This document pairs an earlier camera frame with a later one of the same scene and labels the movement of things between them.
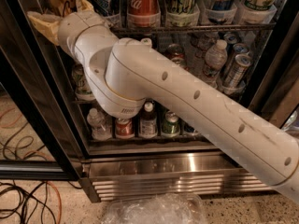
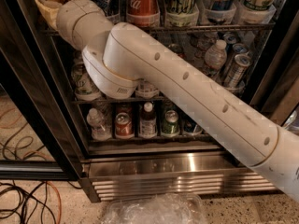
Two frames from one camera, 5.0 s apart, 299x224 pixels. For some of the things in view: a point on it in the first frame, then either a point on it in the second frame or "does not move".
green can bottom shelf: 171,124 does not move
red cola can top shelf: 143,8 does not move
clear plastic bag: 157,208 does not move
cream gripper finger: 47,24 to 49,9
